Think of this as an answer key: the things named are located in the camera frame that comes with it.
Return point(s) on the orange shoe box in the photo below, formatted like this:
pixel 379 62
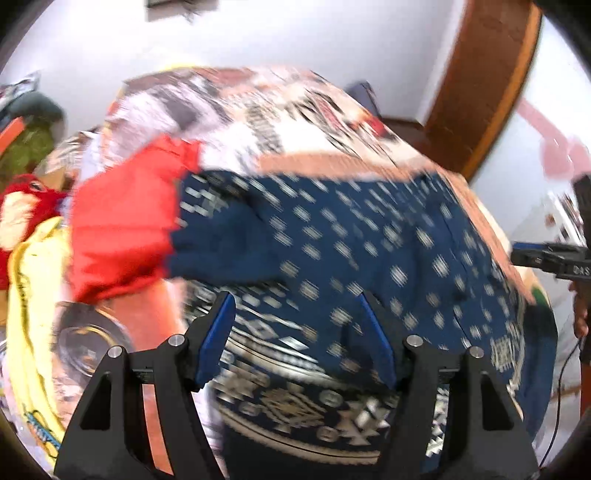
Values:
pixel 10 133

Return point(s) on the printed newspaper pattern bedspread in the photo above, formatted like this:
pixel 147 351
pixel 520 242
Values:
pixel 260 123

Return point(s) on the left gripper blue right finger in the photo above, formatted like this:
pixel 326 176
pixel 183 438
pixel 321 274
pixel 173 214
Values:
pixel 378 336

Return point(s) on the yellow garment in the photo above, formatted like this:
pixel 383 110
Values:
pixel 36 272

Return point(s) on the red garment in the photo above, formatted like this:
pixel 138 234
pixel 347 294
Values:
pixel 121 220

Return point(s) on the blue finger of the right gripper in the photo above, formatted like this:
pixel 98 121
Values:
pixel 528 246

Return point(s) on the person's hand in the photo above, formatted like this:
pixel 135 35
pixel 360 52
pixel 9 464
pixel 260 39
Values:
pixel 581 309

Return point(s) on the grey green pillow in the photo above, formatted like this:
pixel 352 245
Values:
pixel 34 105

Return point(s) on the navy patterned hooded sweater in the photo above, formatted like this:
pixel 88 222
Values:
pixel 299 391

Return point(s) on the red parrot plush toy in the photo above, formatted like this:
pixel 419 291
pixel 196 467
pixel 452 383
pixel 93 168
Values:
pixel 25 203

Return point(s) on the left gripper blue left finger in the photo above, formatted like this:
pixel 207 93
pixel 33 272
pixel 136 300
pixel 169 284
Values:
pixel 212 334

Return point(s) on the grey blue backpack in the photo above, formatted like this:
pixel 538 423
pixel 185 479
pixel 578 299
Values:
pixel 364 94

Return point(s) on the wooden wardrobe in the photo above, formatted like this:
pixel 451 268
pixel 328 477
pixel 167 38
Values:
pixel 484 78

